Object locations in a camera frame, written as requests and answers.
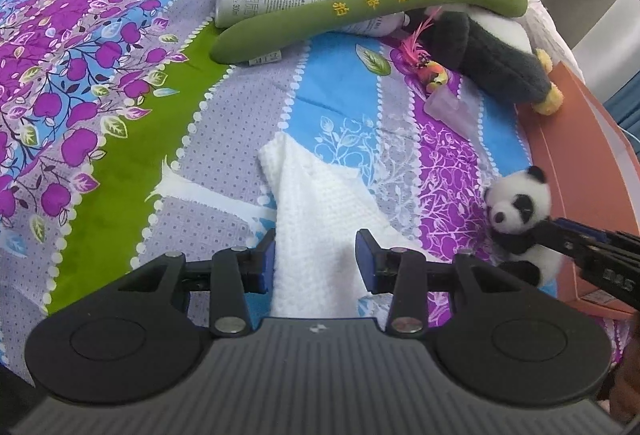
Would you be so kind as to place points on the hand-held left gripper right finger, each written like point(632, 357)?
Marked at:
point(364, 260)

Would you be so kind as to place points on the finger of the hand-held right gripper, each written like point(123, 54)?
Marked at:
point(557, 240)
point(580, 227)

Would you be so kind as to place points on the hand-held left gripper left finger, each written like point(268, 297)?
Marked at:
point(268, 260)

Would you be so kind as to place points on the small panda plush toy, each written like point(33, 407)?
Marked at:
point(515, 210)

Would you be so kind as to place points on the white towel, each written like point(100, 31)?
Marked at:
point(320, 225)

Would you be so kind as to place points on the person's right hand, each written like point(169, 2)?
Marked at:
point(627, 385)

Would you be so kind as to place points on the blue curtain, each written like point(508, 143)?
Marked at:
point(625, 107)

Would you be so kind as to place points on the clear plastic piece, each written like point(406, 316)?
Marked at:
point(450, 110)

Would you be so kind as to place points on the floral striped bedsheet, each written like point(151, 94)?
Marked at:
point(150, 115)

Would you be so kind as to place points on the grey penguin plush toy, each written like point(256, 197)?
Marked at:
point(490, 55)

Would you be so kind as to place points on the pink feather toy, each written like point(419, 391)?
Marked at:
point(430, 70)

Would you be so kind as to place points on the green plush massage hammer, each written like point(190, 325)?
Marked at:
point(380, 2)

